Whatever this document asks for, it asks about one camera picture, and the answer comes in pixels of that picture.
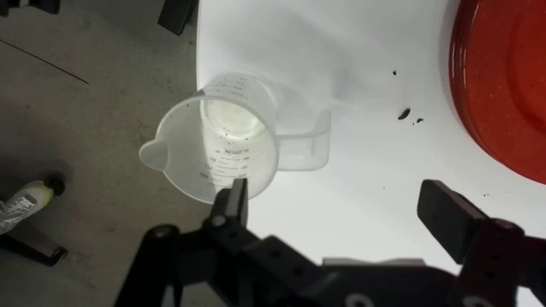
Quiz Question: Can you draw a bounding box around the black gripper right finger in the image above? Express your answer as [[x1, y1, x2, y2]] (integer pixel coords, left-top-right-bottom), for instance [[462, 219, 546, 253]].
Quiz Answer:
[[416, 180, 525, 270]]

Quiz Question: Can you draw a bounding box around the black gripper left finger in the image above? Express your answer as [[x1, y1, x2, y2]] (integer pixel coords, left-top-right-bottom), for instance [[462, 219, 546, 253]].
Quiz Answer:
[[203, 176, 251, 232]]

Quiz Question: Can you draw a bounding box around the clear plastic measuring cup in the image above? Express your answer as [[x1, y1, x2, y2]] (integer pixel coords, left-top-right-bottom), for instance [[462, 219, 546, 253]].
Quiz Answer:
[[138, 72, 332, 205]]

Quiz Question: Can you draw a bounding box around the red plate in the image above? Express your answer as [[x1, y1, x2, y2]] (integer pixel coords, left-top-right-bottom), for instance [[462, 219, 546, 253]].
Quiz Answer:
[[447, 0, 546, 186]]

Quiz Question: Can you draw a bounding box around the white tube black cap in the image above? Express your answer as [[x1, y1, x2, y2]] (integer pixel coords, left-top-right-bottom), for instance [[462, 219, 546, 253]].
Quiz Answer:
[[0, 174, 66, 236]]

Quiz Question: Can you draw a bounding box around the round white pedestal table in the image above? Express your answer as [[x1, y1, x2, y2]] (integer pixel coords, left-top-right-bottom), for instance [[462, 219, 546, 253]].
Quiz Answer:
[[194, 0, 546, 307]]

